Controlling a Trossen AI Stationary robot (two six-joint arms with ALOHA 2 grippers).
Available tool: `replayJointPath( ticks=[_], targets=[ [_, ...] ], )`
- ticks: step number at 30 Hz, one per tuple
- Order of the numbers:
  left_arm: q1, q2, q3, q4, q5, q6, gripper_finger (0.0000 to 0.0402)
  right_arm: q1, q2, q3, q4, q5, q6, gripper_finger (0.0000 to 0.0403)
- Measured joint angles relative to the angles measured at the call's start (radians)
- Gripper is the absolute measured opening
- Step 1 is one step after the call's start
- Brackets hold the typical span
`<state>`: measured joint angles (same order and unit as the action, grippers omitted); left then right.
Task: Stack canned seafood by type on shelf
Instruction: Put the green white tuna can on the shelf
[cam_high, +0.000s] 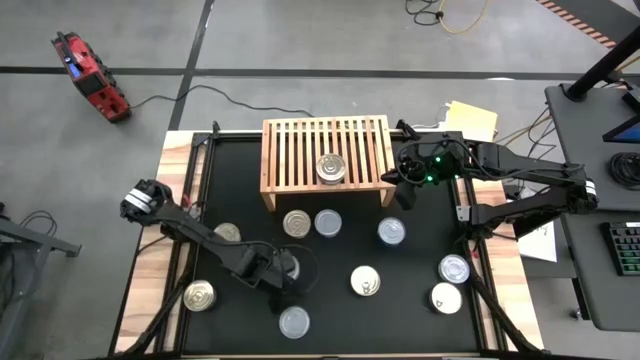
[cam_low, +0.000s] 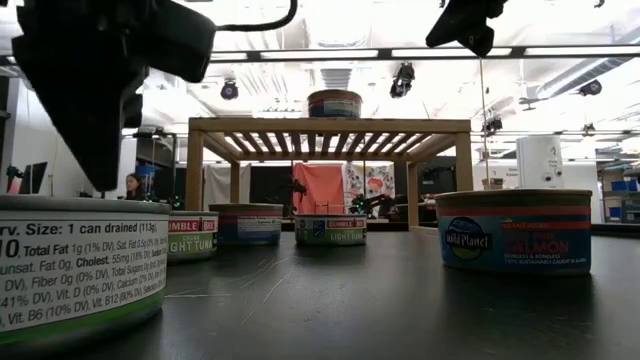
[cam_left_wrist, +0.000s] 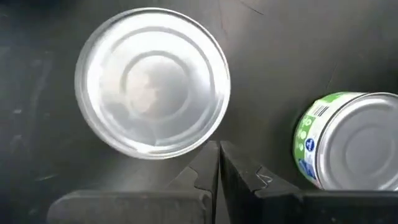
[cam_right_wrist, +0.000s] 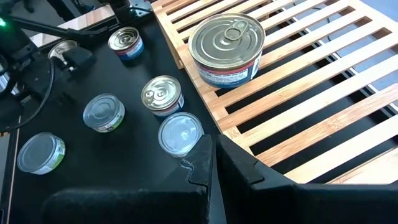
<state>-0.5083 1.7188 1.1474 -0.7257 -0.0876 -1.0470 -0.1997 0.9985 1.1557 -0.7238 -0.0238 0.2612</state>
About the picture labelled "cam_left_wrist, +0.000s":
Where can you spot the Bumble Bee tuna can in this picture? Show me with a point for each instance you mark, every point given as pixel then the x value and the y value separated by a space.
pixel 152 82
pixel 357 146

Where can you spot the black table mat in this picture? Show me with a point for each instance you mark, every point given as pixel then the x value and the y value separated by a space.
pixel 280 46

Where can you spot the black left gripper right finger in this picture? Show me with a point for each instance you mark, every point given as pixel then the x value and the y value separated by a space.
pixel 264 205

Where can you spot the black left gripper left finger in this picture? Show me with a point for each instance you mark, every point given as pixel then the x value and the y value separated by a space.
pixel 186 205

